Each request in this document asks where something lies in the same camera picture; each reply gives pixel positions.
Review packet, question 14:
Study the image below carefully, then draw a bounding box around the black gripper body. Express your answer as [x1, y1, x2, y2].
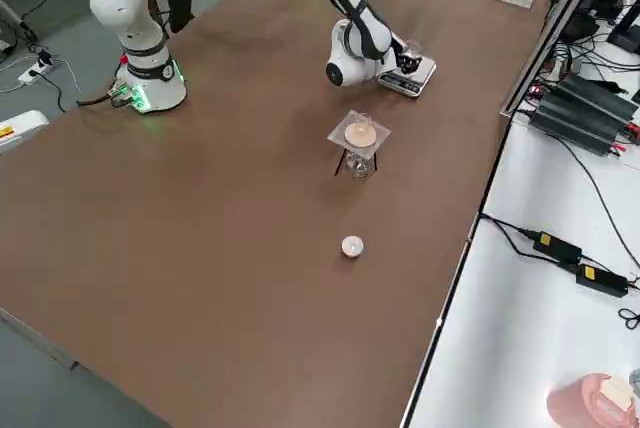
[384, 35, 409, 72]

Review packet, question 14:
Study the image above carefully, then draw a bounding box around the silver digital scale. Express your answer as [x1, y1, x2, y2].
[377, 55, 437, 99]

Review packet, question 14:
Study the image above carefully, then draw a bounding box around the glass alcohol lamp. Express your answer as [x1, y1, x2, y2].
[345, 149, 372, 179]

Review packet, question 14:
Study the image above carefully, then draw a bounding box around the black tripod stand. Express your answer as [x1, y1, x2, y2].
[333, 146, 380, 178]

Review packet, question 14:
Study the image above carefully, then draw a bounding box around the black finned power supply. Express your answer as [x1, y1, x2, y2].
[528, 97, 632, 157]
[552, 72, 640, 124]

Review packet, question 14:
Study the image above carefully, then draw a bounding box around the small white round cap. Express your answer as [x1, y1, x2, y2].
[340, 234, 367, 260]

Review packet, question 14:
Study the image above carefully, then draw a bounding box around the black case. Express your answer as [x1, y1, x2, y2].
[569, 0, 626, 42]

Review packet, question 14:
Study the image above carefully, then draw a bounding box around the black monitor stand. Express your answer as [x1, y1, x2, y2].
[605, 0, 640, 55]

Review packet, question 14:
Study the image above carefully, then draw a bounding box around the black adapter with yellow label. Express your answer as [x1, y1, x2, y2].
[532, 230, 584, 264]
[574, 262, 629, 299]

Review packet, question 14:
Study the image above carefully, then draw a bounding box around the white power strip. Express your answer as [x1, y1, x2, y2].
[17, 60, 55, 85]

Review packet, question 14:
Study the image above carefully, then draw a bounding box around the pink round container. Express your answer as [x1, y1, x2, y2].
[545, 372, 640, 428]

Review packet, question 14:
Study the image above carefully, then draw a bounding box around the white device with warning label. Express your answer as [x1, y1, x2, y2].
[0, 110, 50, 154]

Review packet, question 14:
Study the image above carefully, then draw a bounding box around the aluminium frame post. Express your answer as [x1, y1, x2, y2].
[498, 0, 619, 119]

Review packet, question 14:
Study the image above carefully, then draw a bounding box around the black adapter cable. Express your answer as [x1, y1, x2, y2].
[478, 214, 561, 264]

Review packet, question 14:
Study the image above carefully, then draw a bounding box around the black power supply cable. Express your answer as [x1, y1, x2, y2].
[547, 130, 640, 269]

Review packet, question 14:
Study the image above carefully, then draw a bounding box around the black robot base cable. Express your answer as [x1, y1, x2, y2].
[75, 89, 129, 110]

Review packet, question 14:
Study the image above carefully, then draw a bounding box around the coiled black cable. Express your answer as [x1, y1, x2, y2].
[618, 306, 640, 332]

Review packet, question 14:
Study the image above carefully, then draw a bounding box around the black power strip cable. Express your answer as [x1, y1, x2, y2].
[37, 50, 69, 114]

